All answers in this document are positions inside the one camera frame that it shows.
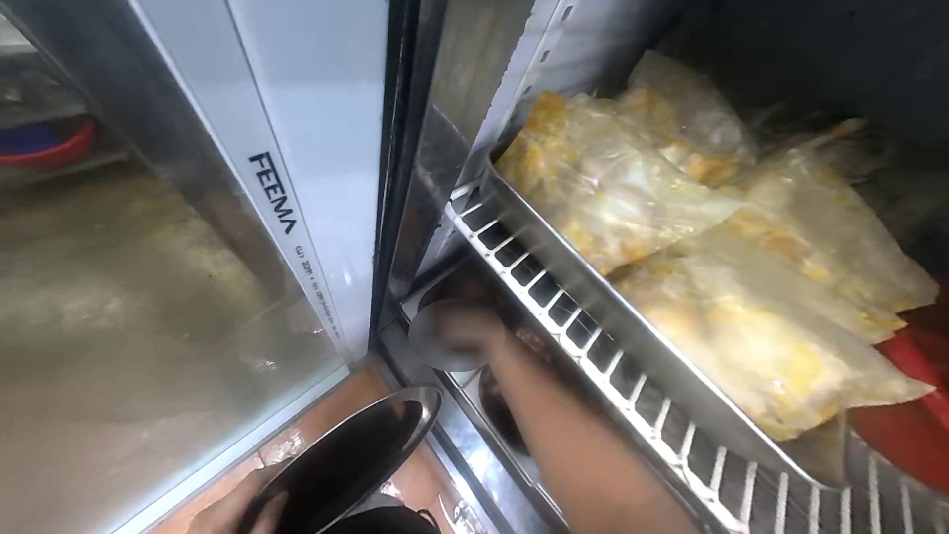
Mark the person's left hand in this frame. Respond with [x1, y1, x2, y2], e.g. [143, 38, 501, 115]
[185, 461, 290, 534]

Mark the person's right hand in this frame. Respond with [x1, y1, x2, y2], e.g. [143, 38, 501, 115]
[436, 306, 508, 366]

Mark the round grey lid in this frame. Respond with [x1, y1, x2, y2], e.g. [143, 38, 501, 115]
[408, 298, 507, 373]

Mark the black oval metal pan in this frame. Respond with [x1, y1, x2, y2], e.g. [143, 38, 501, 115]
[237, 384, 443, 534]

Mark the person's right forearm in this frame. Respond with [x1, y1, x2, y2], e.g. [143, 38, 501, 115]
[488, 331, 701, 534]

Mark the person's body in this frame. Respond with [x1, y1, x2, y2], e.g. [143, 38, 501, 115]
[323, 506, 441, 534]

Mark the clear bag of yellowish meat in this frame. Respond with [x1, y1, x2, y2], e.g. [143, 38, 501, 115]
[730, 137, 941, 327]
[495, 90, 744, 277]
[617, 50, 759, 188]
[611, 222, 937, 443]

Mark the silver metal tray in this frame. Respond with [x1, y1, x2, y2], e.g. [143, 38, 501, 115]
[483, 148, 848, 490]

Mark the white-framed glass refrigerator door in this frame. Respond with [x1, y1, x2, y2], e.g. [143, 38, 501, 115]
[0, 0, 392, 534]

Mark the refrigerator cabinet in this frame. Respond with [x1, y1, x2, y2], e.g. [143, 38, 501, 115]
[369, 0, 687, 534]

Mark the red plastic basin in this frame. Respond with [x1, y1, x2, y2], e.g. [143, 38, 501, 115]
[0, 117, 97, 169]

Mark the blue plastic item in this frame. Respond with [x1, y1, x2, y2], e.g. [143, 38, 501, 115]
[0, 123, 63, 157]

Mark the red plastic container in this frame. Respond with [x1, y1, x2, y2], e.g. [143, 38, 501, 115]
[845, 282, 949, 498]

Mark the white wire shelf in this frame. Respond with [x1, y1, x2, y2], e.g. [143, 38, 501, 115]
[445, 167, 949, 534]

